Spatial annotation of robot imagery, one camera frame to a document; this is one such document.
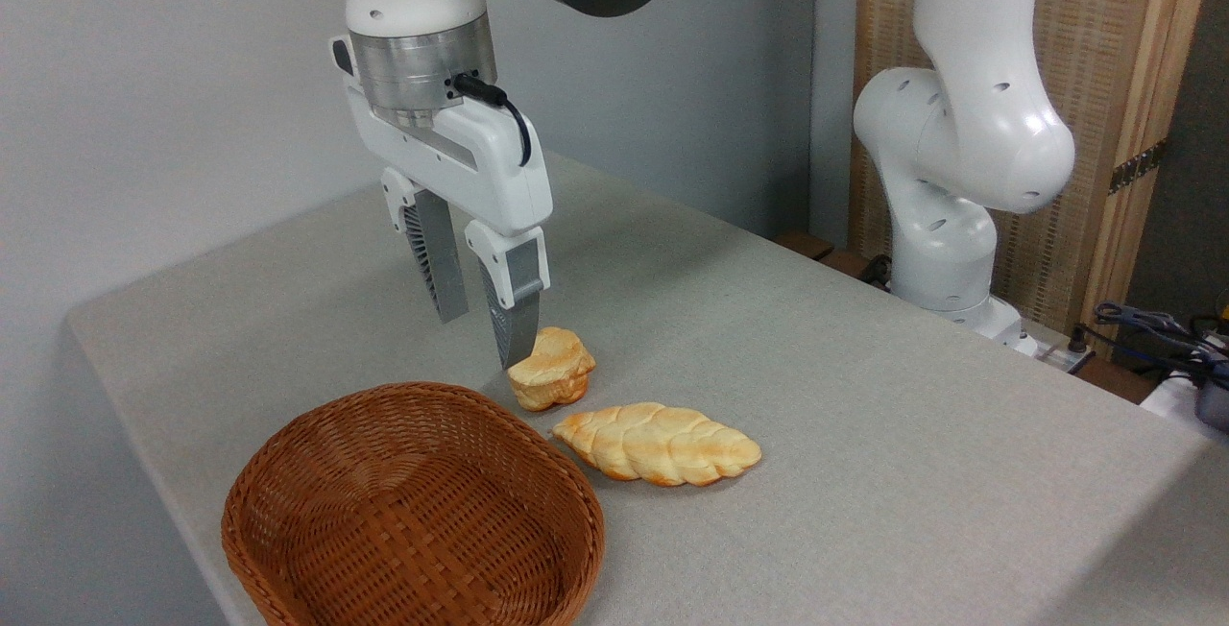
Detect wooden woven folding screen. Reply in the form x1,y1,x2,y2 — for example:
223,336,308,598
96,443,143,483
849,0,1217,344

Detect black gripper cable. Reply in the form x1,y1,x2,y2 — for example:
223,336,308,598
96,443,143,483
452,73,533,169

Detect long braided bread loaf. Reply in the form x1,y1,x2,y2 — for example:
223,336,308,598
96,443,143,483
551,402,763,488

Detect metal screen hinge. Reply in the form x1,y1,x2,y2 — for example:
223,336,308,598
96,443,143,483
1108,139,1169,196

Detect brown wicker basket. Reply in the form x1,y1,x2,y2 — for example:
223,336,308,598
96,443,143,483
221,381,607,626

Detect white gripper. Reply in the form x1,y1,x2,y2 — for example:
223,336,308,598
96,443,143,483
330,34,555,371

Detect brown wooden foot block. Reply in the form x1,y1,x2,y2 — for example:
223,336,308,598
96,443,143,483
773,229,836,262
816,249,877,281

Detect small golden bread roll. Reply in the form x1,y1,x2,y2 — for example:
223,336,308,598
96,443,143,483
506,326,597,413

